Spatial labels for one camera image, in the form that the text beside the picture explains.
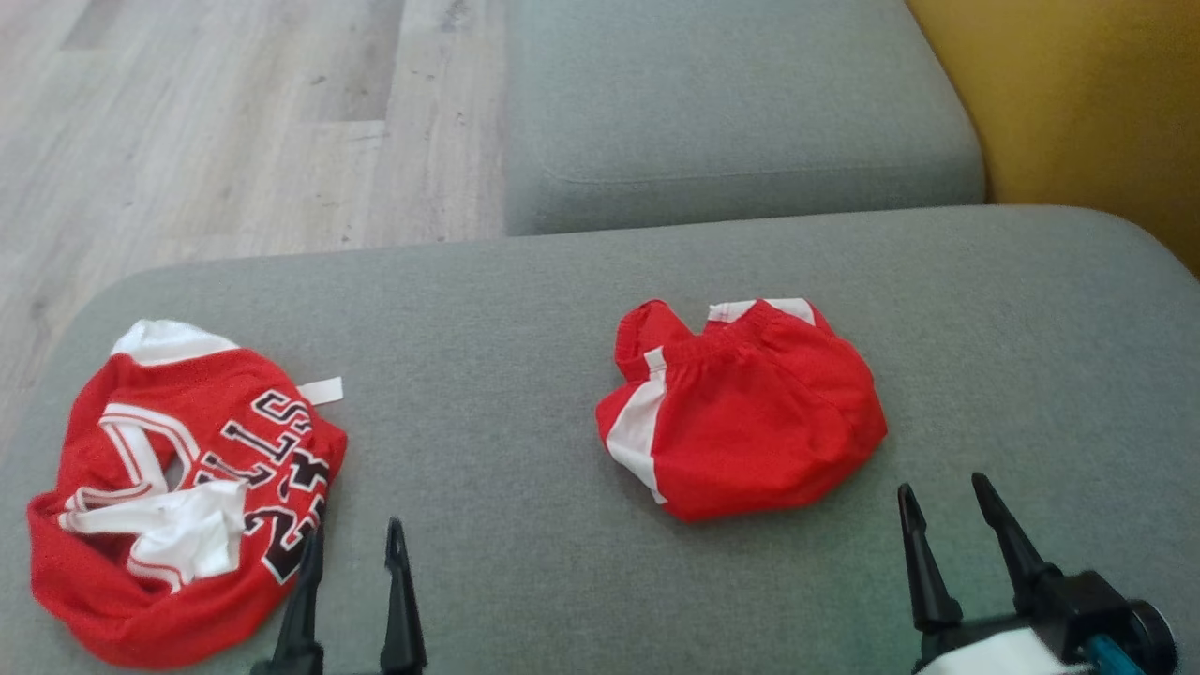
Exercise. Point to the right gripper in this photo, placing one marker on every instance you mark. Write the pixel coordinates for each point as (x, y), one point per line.
(1078, 609)

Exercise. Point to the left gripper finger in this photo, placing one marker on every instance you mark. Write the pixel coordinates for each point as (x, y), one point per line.
(401, 609)
(300, 600)

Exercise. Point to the red Bulls basketball jersey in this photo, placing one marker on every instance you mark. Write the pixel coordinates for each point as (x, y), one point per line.
(141, 394)

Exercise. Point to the red shorts with white stripes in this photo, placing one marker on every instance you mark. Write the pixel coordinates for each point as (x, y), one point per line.
(750, 422)

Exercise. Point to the large grey sofa cushion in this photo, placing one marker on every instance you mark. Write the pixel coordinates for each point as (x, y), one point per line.
(506, 375)

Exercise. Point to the yellow upholstered furniture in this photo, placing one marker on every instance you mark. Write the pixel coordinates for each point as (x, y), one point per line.
(1087, 94)

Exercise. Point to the small grey sofa cushion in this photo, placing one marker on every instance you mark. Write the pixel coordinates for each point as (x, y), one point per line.
(731, 94)

